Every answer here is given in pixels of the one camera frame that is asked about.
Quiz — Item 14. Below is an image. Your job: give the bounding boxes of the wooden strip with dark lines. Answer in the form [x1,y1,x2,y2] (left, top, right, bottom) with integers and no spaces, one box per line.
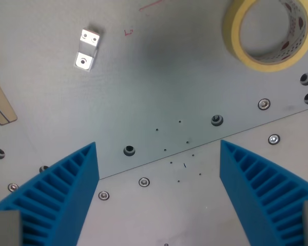
[0,68,18,126]

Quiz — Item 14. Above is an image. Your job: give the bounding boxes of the silver metal bracket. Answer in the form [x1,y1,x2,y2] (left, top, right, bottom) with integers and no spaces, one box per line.
[72,25,104,72]

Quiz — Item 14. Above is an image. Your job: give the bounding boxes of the yellow masking tape roll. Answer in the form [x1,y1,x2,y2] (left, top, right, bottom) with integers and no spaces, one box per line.
[222,0,308,72]

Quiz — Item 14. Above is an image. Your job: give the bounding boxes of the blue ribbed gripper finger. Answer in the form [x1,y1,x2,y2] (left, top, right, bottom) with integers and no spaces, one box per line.
[219,139,308,246]
[0,141,100,246]

